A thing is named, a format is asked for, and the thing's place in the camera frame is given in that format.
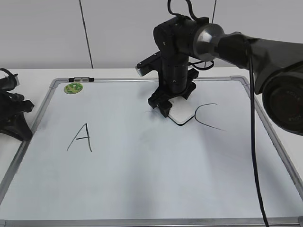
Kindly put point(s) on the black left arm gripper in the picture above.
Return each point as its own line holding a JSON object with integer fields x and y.
{"x": 12, "y": 109}

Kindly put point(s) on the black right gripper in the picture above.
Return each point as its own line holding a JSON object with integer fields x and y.
{"x": 175, "y": 79}

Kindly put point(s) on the white whiteboard eraser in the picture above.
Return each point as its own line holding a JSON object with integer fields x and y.
{"x": 181, "y": 111}

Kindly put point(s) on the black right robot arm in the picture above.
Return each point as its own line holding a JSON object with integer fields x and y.
{"x": 277, "y": 66}

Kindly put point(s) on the green round magnet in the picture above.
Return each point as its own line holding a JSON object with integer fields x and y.
{"x": 73, "y": 88}

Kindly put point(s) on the black marker clip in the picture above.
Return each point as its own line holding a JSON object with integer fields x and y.
{"x": 81, "y": 79}

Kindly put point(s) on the white magnetic whiteboard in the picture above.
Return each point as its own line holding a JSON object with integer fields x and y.
{"x": 103, "y": 157}

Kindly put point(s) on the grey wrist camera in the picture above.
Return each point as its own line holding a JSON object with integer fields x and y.
{"x": 152, "y": 63}

